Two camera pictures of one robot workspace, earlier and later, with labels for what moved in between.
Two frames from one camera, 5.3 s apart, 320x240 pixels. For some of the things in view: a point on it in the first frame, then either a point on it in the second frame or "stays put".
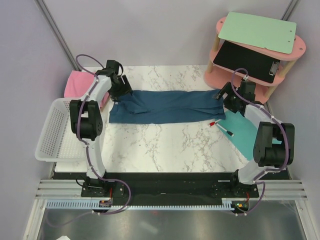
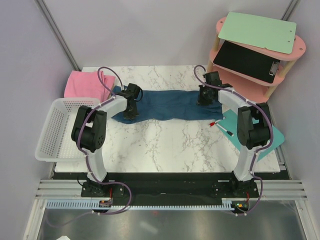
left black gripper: [126, 88] → [132, 115]
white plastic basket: [58, 141] stays put
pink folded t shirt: [78, 84] stays put
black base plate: [168, 186] stays put
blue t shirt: [166, 107] stays put
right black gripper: [228, 89] → [200, 101]
